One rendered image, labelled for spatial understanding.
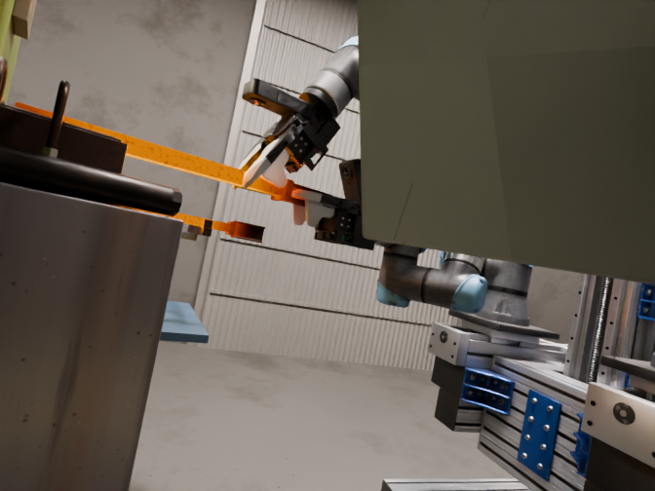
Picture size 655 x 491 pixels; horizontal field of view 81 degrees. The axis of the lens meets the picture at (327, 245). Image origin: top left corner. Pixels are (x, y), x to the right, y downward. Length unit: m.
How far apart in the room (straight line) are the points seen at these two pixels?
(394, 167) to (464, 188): 0.04
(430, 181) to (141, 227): 0.29
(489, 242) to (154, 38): 3.51
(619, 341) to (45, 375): 1.10
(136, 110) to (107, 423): 3.11
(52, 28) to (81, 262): 3.38
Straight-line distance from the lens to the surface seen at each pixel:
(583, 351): 1.20
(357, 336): 3.65
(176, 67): 3.54
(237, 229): 1.02
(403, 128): 0.20
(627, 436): 0.86
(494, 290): 1.26
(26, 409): 0.44
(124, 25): 3.68
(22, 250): 0.41
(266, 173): 0.61
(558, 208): 0.20
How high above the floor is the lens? 0.91
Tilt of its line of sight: 2 degrees up
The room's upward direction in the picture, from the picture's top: 11 degrees clockwise
